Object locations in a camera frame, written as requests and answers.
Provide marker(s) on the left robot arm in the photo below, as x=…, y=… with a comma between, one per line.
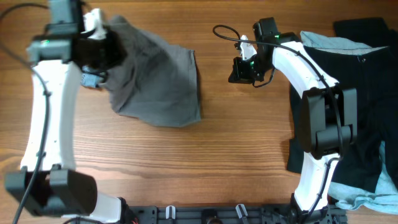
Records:
x=47, y=183

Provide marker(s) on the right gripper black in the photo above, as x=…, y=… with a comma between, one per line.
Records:
x=238, y=74

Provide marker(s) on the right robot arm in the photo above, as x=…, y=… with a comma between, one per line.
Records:
x=327, y=122

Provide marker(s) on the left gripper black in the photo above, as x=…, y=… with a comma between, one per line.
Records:
x=114, y=52

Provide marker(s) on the grey cotton shorts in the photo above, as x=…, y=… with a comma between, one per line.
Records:
x=157, y=82

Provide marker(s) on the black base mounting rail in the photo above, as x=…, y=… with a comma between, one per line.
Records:
x=266, y=214

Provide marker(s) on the black garment at corner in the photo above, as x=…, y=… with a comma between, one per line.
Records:
x=372, y=31

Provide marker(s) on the light blue garment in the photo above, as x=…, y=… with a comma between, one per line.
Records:
x=384, y=198

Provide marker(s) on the folded blue denim jeans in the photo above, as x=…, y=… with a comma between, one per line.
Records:
x=89, y=80

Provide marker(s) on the black garment under pile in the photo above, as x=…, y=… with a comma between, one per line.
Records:
x=374, y=76

